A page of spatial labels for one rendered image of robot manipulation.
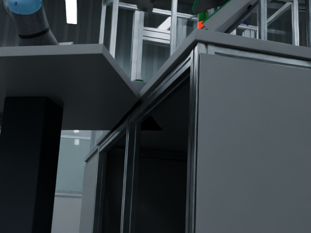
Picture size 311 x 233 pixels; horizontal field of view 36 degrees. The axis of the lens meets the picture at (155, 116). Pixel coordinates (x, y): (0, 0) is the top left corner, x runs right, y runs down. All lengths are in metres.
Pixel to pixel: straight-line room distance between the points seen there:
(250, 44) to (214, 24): 0.32
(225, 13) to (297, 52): 0.35
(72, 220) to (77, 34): 5.06
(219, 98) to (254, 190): 0.23
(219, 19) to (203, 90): 0.45
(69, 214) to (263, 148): 5.69
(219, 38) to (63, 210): 5.70
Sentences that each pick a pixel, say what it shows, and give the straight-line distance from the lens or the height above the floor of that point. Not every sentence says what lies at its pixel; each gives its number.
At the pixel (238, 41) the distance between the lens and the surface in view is 1.18.
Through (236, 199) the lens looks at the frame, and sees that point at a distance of 1.09.
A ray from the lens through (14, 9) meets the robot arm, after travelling 1.76.
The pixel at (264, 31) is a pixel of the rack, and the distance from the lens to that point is 1.50.
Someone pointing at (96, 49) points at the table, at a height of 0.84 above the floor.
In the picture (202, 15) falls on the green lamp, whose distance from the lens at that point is 2.27.
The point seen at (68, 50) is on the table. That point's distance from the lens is 1.29.
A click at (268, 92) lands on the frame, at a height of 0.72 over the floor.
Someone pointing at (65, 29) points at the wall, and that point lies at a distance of 10.65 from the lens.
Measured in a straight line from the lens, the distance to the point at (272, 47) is 1.22.
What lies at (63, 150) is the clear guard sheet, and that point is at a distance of 6.83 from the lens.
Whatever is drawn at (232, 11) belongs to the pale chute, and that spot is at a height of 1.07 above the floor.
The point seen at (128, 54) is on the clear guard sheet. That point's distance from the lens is 3.35.
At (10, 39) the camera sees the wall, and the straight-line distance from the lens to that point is 10.62.
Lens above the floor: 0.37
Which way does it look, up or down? 14 degrees up
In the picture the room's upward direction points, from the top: 3 degrees clockwise
